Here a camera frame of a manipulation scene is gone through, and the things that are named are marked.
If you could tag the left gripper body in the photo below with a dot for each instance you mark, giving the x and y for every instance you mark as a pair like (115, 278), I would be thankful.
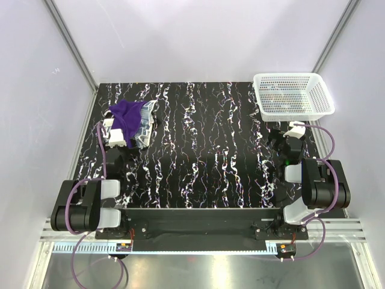
(110, 144)

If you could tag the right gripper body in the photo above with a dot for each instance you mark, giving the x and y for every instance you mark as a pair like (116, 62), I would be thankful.
(286, 135)

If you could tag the purple towel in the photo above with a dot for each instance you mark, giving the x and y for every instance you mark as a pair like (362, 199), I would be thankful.
(127, 117)

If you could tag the blue white patterned towel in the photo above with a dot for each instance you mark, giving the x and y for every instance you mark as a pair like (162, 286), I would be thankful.
(143, 135)

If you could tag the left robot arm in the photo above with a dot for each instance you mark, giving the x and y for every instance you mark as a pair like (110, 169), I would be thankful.
(78, 207)

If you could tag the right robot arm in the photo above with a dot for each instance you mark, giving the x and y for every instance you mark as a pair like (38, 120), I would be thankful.
(323, 182)

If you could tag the white plastic basket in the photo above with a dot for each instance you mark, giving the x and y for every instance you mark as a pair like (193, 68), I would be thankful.
(292, 97)

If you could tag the black marble pattern mat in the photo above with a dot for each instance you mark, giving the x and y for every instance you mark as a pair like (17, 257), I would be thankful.
(209, 149)

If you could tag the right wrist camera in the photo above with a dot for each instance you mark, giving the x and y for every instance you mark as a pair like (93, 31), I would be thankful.
(296, 129)

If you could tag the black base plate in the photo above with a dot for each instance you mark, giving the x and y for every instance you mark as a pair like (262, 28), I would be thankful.
(204, 218)

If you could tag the aluminium frame rail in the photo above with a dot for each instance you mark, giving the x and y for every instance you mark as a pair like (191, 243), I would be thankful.
(334, 230)

